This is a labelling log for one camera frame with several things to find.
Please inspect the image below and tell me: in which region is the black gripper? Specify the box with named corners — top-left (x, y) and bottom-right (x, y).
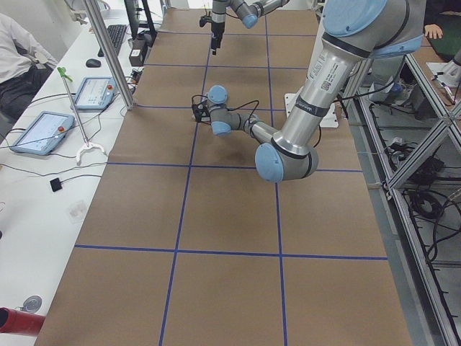
top-left (211, 22), bottom-right (225, 56)

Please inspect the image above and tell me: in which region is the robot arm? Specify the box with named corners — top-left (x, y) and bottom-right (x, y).
top-left (200, 0), bottom-right (426, 182)
top-left (200, 0), bottom-right (289, 56)

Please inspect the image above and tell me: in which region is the black box with label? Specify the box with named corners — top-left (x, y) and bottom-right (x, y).
top-left (129, 39), bottom-right (148, 67)

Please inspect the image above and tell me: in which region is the black monitor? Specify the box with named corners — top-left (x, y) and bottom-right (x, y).
top-left (124, 0), bottom-right (157, 42)

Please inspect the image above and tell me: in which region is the black keyboard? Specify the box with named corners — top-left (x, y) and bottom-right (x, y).
top-left (107, 24), bottom-right (127, 55)

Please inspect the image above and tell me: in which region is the black computer mouse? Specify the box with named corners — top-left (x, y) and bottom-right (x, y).
top-left (86, 58), bottom-right (102, 68)

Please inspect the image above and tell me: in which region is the upper teach pendant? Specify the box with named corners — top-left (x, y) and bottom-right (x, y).
top-left (74, 76), bottom-right (117, 112)

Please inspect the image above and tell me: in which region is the teach pendant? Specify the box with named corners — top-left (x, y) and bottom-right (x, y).
top-left (74, 76), bottom-right (117, 112)
top-left (11, 111), bottom-right (75, 156)

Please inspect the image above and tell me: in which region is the lower teach pendant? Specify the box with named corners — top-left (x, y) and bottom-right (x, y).
top-left (11, 111), bottom-right (75, 156)

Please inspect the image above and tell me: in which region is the seated person white shirt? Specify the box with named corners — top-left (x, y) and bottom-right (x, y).
top-left (1, 14), bottom-right (58, 122)

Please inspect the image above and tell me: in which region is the small black square pad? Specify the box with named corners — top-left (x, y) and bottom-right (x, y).
top-left (50, 177), bottom-right (63, 192)

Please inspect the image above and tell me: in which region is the person hand far right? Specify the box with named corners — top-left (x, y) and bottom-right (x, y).
top-left (424, 24), bottom-right (444, 40)

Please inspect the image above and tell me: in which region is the round metal tape roll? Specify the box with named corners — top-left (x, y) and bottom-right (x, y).
top-left (20, 295), bottom-right (42, 314)

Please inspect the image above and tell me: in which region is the red cylinder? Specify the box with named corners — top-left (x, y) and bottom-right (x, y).
top-left (1, 307), bottom-right (45, 337)

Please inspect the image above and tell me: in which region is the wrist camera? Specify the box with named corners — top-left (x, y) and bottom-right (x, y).
top-left (199, 15), bottom-right (212, 27)
top-left (192, 103), bottom-right (210, 123)

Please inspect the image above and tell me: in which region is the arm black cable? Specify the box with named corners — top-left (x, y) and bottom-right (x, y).
top-left (190, 94), bottom-right (260, 125)

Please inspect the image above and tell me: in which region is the aluminium frame post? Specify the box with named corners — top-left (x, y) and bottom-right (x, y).
top-left (83, 0), bottom-right (134, 110)

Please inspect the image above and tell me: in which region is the grabber stick green handle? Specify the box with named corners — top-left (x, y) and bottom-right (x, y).
top-left (57, 67), bottom-right (107, 166)

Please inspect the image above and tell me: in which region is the metal frame side table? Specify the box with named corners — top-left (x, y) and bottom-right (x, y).
top-left (341, 46), bottom-right (460, 345)

